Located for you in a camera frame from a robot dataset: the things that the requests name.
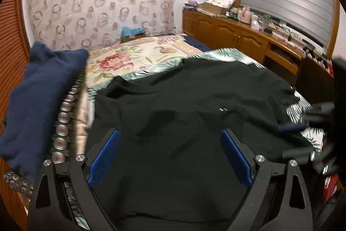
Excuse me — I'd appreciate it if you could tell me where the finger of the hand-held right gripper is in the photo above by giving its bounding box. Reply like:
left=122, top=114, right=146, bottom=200
left=278, top=102, right=336, bottom=134
left=282, top=146, right=338, bottom=177

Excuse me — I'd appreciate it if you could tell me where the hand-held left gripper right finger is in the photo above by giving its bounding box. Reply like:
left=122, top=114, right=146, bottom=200
left=219, top=129, right=314, bottom=231

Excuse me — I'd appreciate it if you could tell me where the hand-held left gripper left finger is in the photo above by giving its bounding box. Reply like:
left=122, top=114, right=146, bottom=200
left=27, top=129, right=121, bottom=231

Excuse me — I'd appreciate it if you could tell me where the black t-shirt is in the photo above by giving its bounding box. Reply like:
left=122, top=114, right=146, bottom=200
left=86, top=56, right=322, bottom=231

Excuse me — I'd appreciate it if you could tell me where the red bag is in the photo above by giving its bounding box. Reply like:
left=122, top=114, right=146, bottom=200
left=323, top=174, right=340, bottom=202

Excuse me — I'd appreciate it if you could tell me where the folded beige satin cloth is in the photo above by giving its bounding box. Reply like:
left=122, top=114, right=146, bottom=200
left=73, top=87, right=96, bottom=156

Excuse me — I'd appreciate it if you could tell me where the folded navy cloth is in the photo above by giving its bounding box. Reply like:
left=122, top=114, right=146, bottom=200
left=0, top=42, right=90, bottom=183

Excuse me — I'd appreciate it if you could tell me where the row of books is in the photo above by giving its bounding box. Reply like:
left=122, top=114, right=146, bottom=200
left=266, top=17, right=320, bottom=51

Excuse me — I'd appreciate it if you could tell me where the palm leaf printed blanket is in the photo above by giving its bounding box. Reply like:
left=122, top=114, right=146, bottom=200
left=73, top=47, right=325, bottom=231

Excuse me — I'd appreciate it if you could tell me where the floral bed sheet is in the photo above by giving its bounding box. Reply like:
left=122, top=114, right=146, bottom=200
left=86, top=34, right=209, bottom=80

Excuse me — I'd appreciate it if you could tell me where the wooden cabinet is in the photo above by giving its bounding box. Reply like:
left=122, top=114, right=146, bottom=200
left=182, top=9, right=304, bottom=85

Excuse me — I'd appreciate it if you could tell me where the navy bed sheet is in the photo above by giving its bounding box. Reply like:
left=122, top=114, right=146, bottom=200
left=184, top=36, right=211, bottom=53

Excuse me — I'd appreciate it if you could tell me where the pink bottle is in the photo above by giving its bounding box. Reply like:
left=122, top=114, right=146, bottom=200
left=241, top=5, right=252, bottom=24

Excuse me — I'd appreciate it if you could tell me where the open cardboard box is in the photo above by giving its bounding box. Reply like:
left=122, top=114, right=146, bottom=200
left=201, top=1, right=231, bottom=16

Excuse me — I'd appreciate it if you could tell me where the wooden louvered door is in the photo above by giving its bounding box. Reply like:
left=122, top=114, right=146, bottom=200
left=0, top=0, right=33, bottom=223

